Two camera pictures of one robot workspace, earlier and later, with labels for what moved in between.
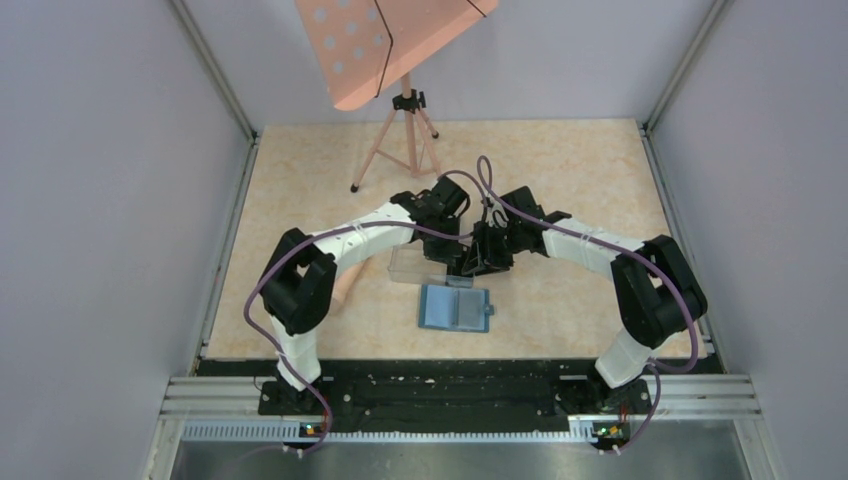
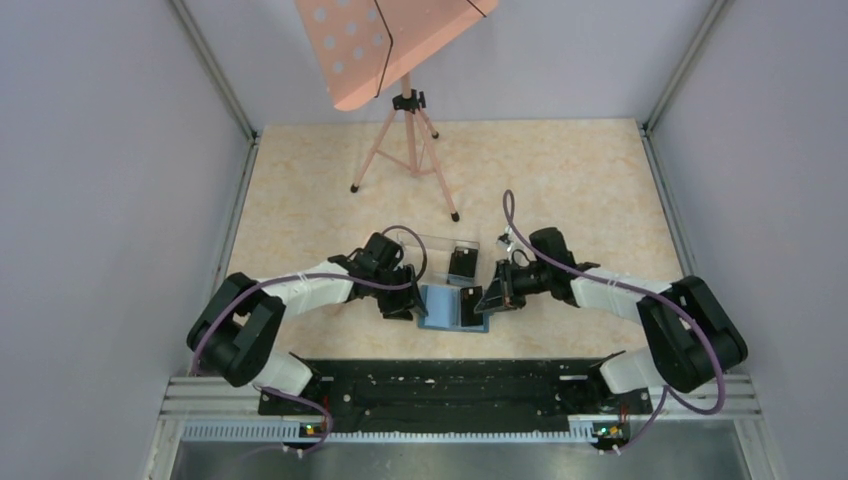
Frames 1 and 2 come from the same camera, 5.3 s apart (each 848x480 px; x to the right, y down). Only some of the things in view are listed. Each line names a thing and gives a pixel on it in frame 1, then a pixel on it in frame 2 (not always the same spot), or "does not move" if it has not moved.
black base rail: (458, 396) does not move
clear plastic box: (408, 264) does not move
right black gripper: (484, 259) -> (503, 293)
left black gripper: (445, 254) -> (398, 308)
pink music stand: (365, 44) does not move
